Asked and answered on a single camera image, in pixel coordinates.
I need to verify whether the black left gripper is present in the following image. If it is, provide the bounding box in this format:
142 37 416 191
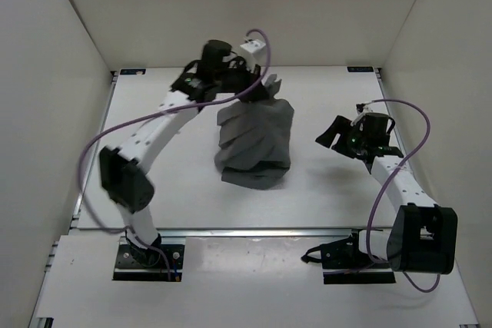
221 58 272 101

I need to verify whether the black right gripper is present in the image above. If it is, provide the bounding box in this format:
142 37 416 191
316 116 368 158

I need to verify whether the grey pleated skirt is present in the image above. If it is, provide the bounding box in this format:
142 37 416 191
214 74 294 191

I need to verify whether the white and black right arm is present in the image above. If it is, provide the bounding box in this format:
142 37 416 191
316 112 457 274

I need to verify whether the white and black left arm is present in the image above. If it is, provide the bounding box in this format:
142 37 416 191
99 38 269 269

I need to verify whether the blue label sticker right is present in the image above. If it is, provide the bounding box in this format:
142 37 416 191
347 66 374 73

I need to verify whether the blue label sticker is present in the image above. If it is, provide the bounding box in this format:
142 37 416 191
347 66 374 73
119 68 146 75

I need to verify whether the blue label sticker left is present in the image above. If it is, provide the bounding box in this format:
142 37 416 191
119 68 146 75

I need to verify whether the white front cover board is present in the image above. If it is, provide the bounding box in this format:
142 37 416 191
37 236 477 327

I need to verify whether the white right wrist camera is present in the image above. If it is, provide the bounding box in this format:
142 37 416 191
356 102 372 114

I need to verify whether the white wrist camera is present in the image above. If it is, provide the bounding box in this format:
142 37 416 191
238 39 266 65
356 102 372 114

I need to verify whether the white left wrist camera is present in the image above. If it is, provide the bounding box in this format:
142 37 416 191
238 39 266 65

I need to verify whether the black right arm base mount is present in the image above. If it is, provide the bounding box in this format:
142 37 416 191
301 231 396 285

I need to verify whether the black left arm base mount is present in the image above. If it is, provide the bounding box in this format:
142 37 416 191
112 237 185 283

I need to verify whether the aluminium table edge rail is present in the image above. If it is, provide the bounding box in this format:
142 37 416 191
71 227 404 239

